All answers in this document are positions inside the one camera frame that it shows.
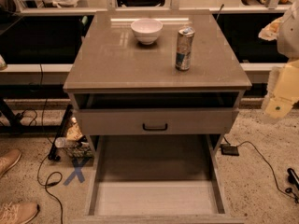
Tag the silver blue redbull can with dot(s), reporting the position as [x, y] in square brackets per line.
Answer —
[184, 47]

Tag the closed top drawer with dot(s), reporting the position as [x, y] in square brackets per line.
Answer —
[179, 120]

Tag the black drawer handle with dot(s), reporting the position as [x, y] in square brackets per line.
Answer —
[147, 128]

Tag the upper tan shoe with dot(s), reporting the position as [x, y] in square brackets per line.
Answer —
[9, 160]

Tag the white ceramic bowl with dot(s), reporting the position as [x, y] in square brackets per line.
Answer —
[146, 30]

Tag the black foot pedal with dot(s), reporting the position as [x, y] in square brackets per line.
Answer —
[229, 150]

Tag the lower tan sneaker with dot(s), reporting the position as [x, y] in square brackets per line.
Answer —
[18, 213]

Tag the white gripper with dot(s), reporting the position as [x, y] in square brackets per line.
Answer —
[290, 34]

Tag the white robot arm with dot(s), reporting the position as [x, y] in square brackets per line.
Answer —
[286, 31]

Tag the open middle drawer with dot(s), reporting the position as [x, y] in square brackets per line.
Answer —
[156, 179]

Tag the grey drawer cabinet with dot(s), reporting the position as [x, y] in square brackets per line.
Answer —
[114, 71]

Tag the black device on floor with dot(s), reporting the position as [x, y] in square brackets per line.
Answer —
[293, 177]

